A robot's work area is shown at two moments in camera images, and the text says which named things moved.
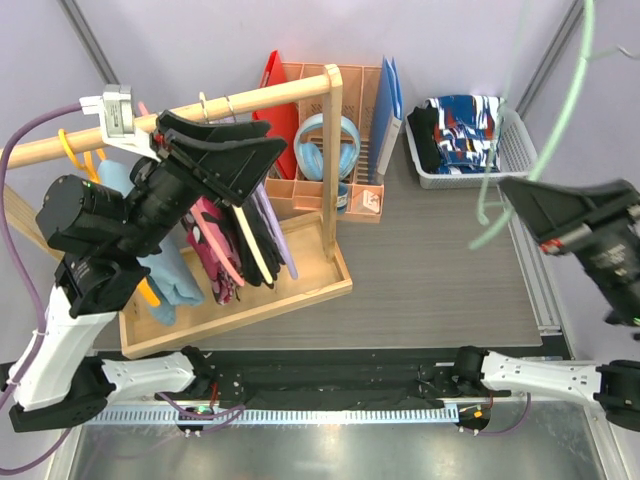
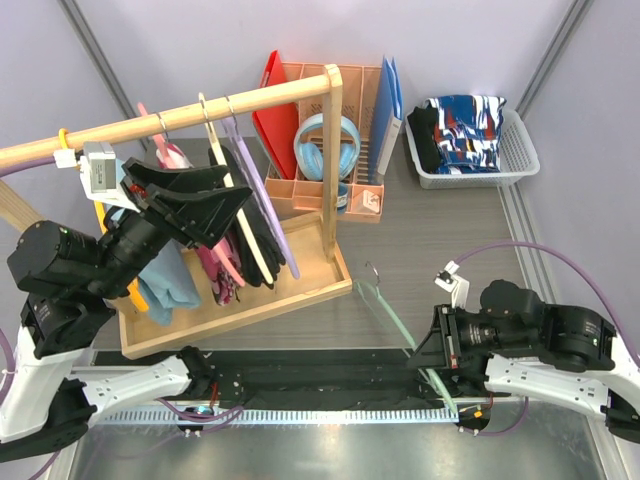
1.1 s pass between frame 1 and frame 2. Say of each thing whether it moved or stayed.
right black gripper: moved
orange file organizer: stayed
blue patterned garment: stayed
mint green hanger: moved
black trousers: stayed
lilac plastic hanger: stayed
